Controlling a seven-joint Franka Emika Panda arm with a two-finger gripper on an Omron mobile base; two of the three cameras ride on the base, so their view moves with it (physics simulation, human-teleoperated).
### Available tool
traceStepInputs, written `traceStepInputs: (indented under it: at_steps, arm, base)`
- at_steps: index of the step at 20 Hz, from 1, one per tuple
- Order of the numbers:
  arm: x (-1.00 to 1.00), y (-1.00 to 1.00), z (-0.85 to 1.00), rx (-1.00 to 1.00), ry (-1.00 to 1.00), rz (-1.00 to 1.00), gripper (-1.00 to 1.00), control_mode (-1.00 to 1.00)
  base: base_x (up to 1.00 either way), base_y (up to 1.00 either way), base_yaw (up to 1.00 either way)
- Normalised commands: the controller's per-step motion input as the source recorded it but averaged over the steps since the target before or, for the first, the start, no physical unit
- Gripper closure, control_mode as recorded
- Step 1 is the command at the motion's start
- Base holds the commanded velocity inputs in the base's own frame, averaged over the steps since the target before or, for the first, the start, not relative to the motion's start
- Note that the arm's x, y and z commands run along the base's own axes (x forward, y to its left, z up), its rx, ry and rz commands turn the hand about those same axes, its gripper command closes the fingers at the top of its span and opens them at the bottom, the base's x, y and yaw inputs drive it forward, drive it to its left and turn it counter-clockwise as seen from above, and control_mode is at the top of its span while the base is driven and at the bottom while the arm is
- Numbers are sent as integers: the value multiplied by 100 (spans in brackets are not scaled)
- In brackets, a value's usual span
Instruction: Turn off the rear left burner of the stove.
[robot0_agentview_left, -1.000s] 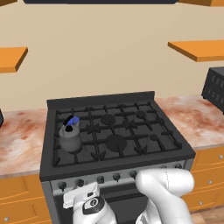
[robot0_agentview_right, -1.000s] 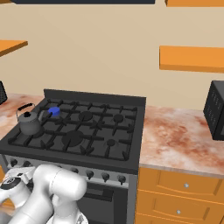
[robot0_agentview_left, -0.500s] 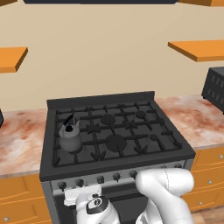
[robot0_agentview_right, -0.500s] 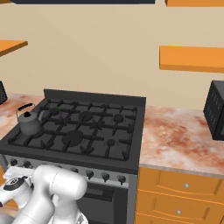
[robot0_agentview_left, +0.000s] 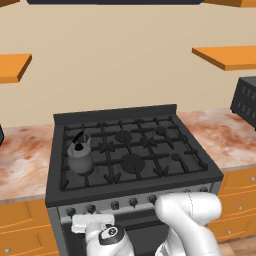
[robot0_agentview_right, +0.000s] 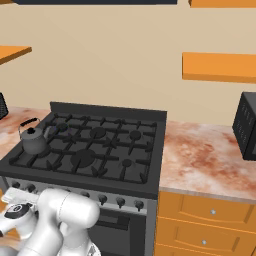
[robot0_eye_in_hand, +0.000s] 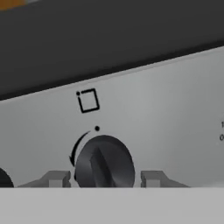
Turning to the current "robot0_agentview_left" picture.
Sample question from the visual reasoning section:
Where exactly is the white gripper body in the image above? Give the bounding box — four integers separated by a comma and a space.
70, 212, 116, 234

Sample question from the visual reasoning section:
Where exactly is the dark grey stove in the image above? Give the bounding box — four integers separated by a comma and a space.
44, 103, 225, 256

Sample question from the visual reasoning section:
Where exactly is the black oven door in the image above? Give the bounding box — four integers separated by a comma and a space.
61, 211, 172, 256

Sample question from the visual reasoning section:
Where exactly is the orange cupboard door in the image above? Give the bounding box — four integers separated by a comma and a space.
0, 224, 60, 256

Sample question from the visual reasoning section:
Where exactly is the orange drawer front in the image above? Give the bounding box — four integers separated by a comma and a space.
0, 198, 52, 235
218, 167, 256, 198
207, 215, 256, 243
215, 191, 256, 224

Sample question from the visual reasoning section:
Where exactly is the black toaster oven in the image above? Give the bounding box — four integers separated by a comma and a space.
229, 75, 256, 132

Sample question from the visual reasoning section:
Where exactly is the orange upper cupboard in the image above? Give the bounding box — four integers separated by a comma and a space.
203, 0, 256, 9
0, 0, 21, 9

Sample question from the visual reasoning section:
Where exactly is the grey kettle with black handle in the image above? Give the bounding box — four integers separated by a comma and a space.
66, 130, 96, 176

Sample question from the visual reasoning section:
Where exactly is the orange wall shelf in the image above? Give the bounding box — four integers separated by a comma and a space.
0, 53, 33, 85
191, 45, 256, 72

